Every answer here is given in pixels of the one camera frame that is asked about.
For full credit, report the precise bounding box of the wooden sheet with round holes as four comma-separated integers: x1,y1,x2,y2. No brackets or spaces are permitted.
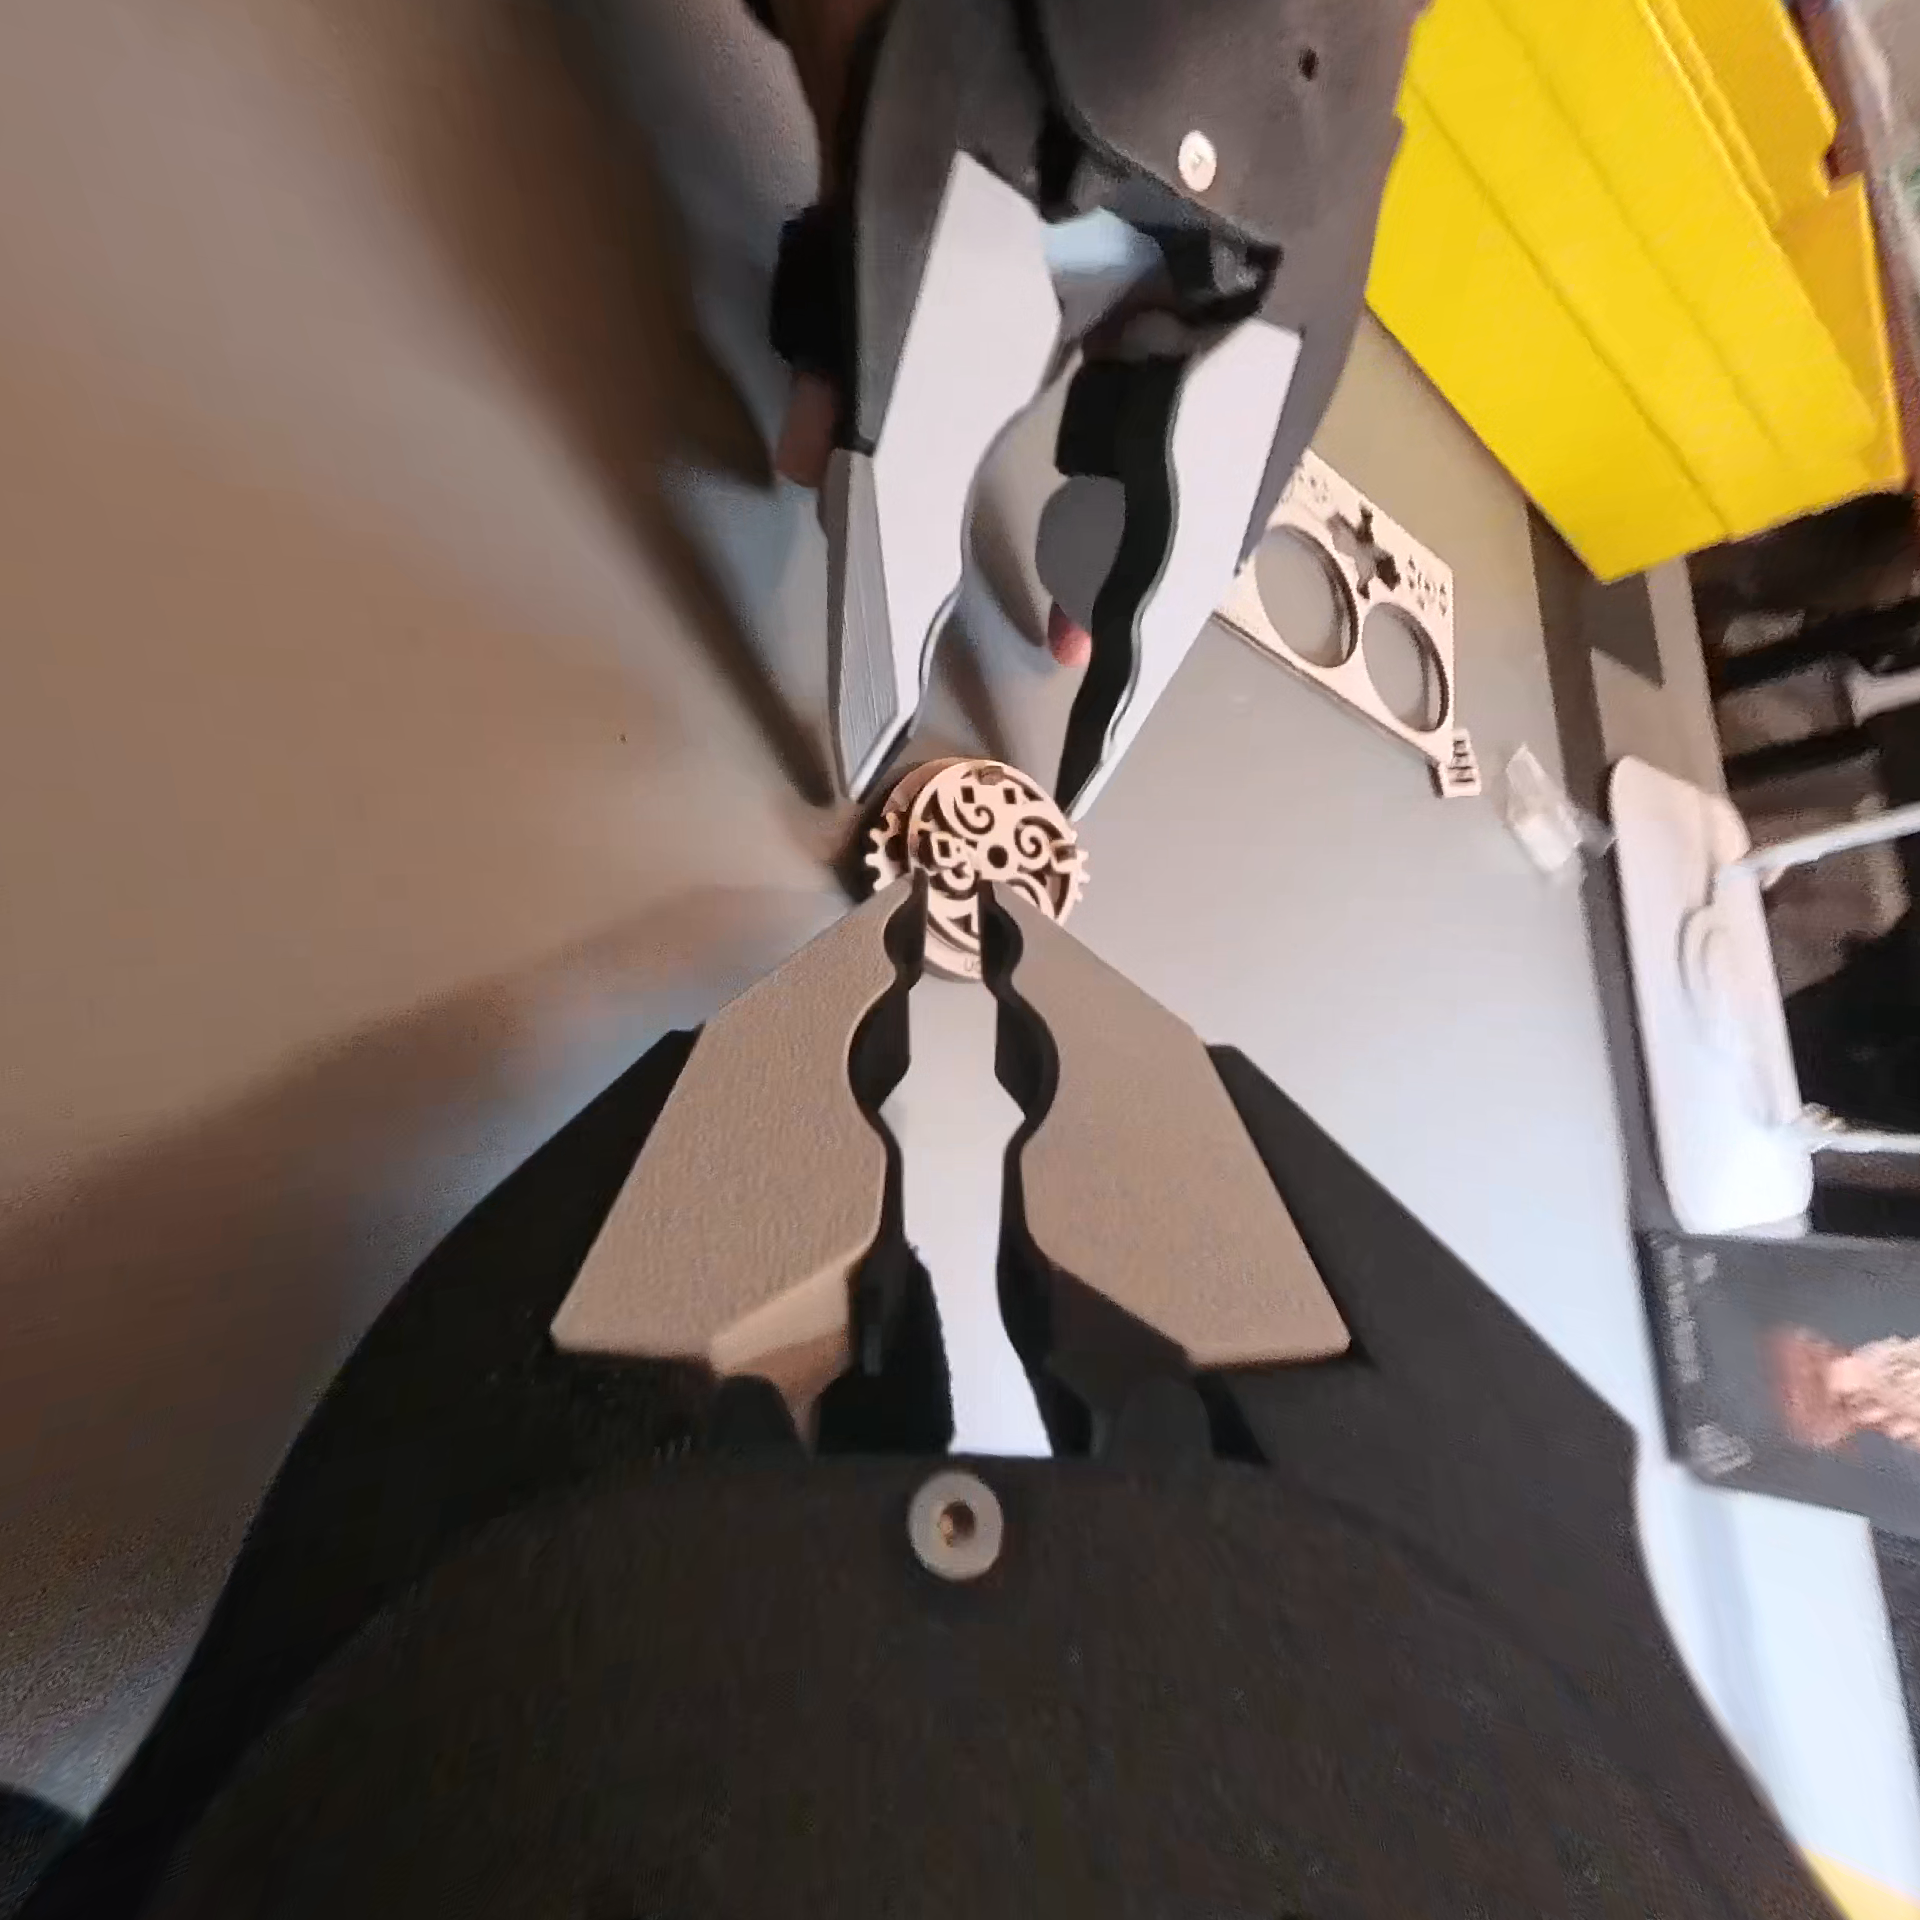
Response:
1219,447,1461,751

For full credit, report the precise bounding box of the round wooden gear assembly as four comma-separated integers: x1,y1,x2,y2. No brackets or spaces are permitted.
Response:
858,757,1087,984

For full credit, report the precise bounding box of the black puzzle box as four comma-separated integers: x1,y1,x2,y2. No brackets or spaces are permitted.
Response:
1638,1228,1920,1542

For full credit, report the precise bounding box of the clear plastic parts bag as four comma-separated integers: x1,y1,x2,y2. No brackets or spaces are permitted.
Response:
1503,744,1584,873

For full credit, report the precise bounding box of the yellow plastic bin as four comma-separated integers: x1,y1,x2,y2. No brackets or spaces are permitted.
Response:
1362,0,1911,588

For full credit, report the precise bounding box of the white stand base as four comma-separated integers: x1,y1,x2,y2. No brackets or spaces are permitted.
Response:
1607,753,1920,1239

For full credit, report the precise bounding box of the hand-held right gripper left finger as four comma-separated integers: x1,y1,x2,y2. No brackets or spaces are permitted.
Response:
551,877,939,1419

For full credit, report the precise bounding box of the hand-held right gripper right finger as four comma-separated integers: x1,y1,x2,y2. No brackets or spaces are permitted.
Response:
983,896,1349,1432

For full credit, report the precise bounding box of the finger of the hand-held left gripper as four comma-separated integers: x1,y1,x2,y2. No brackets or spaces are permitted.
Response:
822,151,1070,806
1053,320,1307,816

